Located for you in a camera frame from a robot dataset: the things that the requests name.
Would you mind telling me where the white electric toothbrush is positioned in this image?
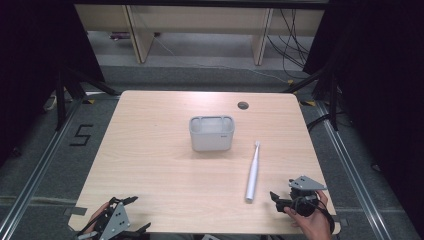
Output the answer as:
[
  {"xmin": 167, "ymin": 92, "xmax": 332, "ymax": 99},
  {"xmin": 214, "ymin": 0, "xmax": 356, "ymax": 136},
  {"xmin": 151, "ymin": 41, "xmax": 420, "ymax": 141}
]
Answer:
[{"xmin": 245, "ymin": 140, "xmax": 261, "ymax": 202}]

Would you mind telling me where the light grey storage box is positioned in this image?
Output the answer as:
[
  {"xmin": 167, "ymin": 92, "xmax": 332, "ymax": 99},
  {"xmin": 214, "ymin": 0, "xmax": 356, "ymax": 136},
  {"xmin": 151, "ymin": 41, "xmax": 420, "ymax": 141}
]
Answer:
[{"xmin": 188, "ymin": 115, "xmax": 236, "ymax": 153}]

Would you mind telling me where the beige wooden desk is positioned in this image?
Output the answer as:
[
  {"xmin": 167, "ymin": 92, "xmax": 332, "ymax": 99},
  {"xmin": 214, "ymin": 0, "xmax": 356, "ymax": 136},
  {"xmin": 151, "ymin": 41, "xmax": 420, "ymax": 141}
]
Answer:
[{"xmin": 74, "ymin": 3, "xmax": 326, "ymax": 66}]

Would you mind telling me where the person's left hand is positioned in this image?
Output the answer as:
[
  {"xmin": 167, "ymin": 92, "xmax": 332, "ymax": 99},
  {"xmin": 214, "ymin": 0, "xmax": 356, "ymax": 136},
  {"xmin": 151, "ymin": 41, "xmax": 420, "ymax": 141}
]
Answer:
[{"xmin": 87, "ymin": 201, "xmax": 111, "ymax": 232}]

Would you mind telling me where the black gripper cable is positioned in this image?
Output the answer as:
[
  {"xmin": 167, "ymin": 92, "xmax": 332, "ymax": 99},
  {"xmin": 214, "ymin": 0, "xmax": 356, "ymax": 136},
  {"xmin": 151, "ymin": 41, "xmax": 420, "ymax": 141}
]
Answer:
[{"xmin": 314, "ymin": 199, "xmax": 336, "ymax": 235}]

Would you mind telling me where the black metal stand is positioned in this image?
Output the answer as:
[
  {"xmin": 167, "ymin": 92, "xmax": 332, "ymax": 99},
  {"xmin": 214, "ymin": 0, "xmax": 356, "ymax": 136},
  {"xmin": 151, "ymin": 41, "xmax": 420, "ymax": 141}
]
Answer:
[
  {"xmin": 282, "ymin": 65, "xmax": 340, "ymax": 132},
  {"xmin": 54, "ymin": 63, "xmax": 122, "ymax": 132}
]

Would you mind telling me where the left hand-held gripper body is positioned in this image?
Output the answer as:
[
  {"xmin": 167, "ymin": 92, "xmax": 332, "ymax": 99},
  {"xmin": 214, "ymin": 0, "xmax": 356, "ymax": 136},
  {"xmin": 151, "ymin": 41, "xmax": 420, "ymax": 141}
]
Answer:
[{"xmin": 93, "ymin": 197, "xmax": 132, "ymax": 240}]

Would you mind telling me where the person's right hand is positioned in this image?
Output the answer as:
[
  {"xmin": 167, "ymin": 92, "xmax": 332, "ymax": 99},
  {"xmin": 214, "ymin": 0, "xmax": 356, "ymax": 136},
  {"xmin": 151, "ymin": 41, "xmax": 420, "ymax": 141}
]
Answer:
[{"xmin": 283, "ymin": 189, "xmax": 333, "ymax": 240}]

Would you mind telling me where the dark curtain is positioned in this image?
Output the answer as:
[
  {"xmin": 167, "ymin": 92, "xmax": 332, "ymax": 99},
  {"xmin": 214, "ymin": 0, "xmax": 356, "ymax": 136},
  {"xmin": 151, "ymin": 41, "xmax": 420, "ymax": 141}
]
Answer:
[
  {"xmin": 0, "ymin": 0, "xmax": 106, "ymax": 168},
  {"xmin": 302, "ymin": 0, "xmax": 424, "ymax": 236}
]

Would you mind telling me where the metal floor rail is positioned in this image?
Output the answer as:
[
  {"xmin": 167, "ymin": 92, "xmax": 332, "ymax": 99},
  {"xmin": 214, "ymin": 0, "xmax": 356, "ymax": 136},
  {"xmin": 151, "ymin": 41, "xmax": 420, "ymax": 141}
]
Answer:
[
  {"xmin": 0, "ymin": 99, "xmax": 85, "ymax": 240},
  {"xmin": 315, "ymin": 100, "xmax": 392, "ymax": 240}
]

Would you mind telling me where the bundle of black cables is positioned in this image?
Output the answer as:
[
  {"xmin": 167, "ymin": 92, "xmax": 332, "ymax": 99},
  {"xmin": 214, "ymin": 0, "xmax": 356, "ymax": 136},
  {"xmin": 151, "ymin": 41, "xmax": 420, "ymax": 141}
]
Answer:
[{"xmin": 266, "ymin": 8, "xmax": 312, "ymax": 80}]

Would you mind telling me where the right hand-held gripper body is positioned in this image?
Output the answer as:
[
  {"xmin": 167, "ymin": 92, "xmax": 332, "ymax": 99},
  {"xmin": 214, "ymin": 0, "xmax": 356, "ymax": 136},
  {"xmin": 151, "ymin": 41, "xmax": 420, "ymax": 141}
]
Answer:
[{"xmin": 287, "ymin": 175, "xmax": 328, "ymax": 218}]

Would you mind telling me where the black floor cable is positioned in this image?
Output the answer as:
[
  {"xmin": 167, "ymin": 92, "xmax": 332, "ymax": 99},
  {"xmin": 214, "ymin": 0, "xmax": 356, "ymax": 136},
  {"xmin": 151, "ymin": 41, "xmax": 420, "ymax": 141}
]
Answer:
[{"xmin": 306, "ymin": 113, "xmax": 332, "ymax": 133}]

